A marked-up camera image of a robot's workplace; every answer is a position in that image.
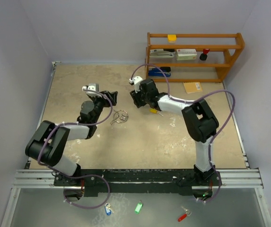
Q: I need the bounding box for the aluminium table frame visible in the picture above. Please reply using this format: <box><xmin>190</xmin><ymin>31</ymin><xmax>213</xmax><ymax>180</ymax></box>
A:
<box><xmin>2</xmin><ymin>65</ymin><xmax>271</xmax><ymax>227</ymax></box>

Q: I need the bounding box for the key with blue tag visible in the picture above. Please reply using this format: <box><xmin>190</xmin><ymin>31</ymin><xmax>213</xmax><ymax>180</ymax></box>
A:
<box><xmin>104</xmin><ymin>203</ymin><xmax>114</xmax><ymax>216</ymax></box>

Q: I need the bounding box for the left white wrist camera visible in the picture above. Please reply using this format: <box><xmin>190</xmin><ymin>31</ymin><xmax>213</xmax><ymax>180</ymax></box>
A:
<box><xmin>82</xmin><ymin>83</ymin><xmax>100</xmax><ymax>97</ymax></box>

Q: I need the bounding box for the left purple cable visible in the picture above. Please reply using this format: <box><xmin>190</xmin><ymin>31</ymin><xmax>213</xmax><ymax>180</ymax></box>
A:
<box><xmin>37</xmin><ymin>89</ymin><xmax>113</xmax><ymax>210</ymax></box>

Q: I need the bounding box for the grey stapler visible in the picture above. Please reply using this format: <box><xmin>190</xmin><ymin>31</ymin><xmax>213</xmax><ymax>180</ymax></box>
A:
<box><xmin>150</xmin><ymin>49</ymin><xmax>175</xmax><ymax>58</ymax></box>

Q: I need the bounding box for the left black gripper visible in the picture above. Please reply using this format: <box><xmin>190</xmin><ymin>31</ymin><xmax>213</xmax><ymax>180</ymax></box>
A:
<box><xmin>90</xmin><ymin>91</ymin><xmax>117</xmax><ymax>124</ymax></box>

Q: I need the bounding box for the green key tag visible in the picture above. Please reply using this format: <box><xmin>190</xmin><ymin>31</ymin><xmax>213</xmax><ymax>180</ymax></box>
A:
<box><xmin>135</xmin><ymin>201</ymin><xmax>143</xmax><ymax>214</ymax></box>

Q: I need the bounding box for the brown envelope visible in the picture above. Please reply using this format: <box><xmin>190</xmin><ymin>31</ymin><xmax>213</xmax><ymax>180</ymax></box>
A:
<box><xmin>183</xmin><ymin>82</ymin><xmax>203</xmax><ymax>94</ymax></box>

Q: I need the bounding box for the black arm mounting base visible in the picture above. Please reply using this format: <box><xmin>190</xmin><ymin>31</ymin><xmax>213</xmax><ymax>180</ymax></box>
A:
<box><xmin>52</xmin><ymin>167</ymin><xmax>222</xmax><ymax>197</ymax></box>

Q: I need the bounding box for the key with red tag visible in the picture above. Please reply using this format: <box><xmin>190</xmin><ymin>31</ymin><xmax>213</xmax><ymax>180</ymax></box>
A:
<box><xmin>177</xmin><ymin>206</ymin><xmax>191</xmax><ymax>222</ymax></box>

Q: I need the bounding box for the white and red box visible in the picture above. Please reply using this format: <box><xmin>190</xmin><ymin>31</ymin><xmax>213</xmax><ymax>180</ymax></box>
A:
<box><xmin>175</xmin><ymin>49</ymin><xmax>197</xmax><ymax>61</ymax></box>

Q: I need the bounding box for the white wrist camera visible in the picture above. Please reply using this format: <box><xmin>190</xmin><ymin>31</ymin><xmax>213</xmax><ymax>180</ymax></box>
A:
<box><xmin>82</xmin><ymin>83</ymin><xmax>100</xmax><ymax>97</ymax></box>
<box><xmin>129</xmin><ymin>76</ymin><xmax>143</xmax><ymax>93</ymax></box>

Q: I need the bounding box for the blue stapler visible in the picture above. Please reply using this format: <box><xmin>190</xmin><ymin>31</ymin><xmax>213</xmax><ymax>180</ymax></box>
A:
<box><xmin>148</xmin><ymin>67</ymin><xmax>171</xmax><ymax>77</ymax></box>

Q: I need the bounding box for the large metal keyring with clips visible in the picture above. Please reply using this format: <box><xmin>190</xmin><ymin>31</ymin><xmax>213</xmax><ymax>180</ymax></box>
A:
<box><xmin>110</xmin><ymin>110</ymin><xmax>129</xmax><ymax>125</ymax></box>

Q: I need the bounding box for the red and black stamp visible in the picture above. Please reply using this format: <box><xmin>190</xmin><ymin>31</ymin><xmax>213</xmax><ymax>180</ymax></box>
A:
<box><xmin>199</xmin><ymin>49</ymin><xmax>210</xmax><ymax>61</ymax></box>

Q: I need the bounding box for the wooden shelf rack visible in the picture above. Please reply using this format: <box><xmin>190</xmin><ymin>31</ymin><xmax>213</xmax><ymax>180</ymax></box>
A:
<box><xmin>145</xmin><ymin>33</ymin><xmax>245</xmax><ymax>82</ymax></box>

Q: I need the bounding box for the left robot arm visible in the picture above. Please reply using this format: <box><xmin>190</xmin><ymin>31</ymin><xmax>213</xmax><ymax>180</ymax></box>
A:
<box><xmin>25</xmin><ymin>90</ymin><xmax>118</xmax><ymax>185</ymax></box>

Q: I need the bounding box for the key with yellow tag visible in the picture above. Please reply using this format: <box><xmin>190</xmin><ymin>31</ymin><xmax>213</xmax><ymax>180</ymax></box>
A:
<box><xmin>150</xmin><ymin>109</ymin><xmax>163</xmax><ymax>117</ymax></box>

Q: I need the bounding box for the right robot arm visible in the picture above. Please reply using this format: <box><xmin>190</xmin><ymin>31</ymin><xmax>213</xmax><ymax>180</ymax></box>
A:
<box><xmin>129</xmin><ymin>77</ymin><xmax>219</xmax><ymax>185</ymax></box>

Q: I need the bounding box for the yellow box on shelf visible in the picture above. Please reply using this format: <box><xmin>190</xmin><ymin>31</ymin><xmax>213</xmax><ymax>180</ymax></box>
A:
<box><xmin>167</xmin><ymin>34</ymin><xmax>177</xmax><ymax>44</ymax></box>

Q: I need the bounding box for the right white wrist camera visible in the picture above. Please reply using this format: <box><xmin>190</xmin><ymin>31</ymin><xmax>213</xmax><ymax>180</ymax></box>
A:
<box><xmin>129</xmin><ymin>76</ymin><xmax>143</xmax><ymax>93</ymax></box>

